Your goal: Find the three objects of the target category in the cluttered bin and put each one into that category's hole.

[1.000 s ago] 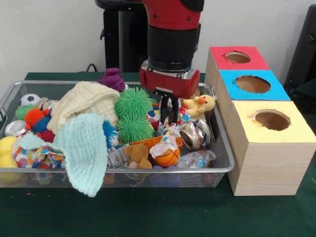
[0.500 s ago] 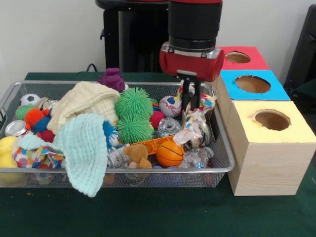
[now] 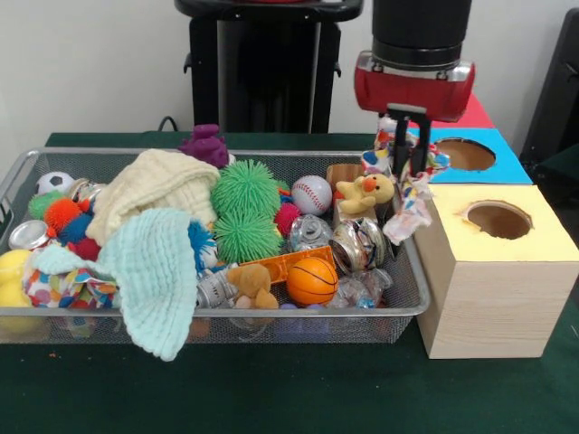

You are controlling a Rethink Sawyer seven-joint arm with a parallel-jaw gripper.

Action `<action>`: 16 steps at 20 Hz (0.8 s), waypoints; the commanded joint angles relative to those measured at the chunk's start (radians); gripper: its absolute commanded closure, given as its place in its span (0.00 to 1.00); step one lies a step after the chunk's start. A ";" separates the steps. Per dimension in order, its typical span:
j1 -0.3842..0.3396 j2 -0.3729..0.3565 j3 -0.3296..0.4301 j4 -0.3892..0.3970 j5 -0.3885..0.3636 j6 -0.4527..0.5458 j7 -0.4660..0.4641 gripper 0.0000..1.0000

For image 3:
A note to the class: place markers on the black stand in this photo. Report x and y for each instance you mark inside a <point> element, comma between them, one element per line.
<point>556,90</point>

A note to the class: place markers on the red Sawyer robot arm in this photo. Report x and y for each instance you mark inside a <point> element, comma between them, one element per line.
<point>420,27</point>

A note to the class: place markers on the wooden box three holes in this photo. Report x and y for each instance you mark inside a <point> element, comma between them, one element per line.
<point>493,294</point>

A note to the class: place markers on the dark green table cloth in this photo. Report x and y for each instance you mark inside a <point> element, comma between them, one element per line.
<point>561,160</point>
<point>271,398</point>

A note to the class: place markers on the shallow clear mesh bin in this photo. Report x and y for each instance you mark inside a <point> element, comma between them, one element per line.
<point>398,325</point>

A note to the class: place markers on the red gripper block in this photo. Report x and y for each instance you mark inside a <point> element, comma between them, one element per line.
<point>407,92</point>

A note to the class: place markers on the green spiky rubber ball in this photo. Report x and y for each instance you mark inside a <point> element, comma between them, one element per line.
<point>246,190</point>

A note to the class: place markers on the open tin can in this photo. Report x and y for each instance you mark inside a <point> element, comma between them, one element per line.
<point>362,246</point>

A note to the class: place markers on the white toy baseball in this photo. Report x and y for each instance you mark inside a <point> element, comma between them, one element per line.
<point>312,194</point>

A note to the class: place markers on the white cloth small colourful shapes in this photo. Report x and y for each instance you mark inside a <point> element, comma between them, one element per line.
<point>409,212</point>

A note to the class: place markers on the mint waffle cloth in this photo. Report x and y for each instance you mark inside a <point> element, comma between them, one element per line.
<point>154,271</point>

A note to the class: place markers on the white cloth round dots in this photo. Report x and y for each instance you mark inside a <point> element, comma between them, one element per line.
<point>59,287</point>

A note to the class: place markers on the cream waffle cloth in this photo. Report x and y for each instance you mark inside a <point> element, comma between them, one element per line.
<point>149,190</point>

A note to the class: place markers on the orange toy basketball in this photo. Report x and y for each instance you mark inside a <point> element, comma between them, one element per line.
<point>312,280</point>

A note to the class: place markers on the small soccer ball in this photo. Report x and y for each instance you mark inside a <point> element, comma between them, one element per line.
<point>54,182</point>

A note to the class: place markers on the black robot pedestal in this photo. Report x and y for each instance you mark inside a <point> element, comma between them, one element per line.
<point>271,68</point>

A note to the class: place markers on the yellow plush duck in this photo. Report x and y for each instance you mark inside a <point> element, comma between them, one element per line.
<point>368,190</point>

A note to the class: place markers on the purple rubber toy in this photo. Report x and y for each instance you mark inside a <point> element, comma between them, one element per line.
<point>208,144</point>

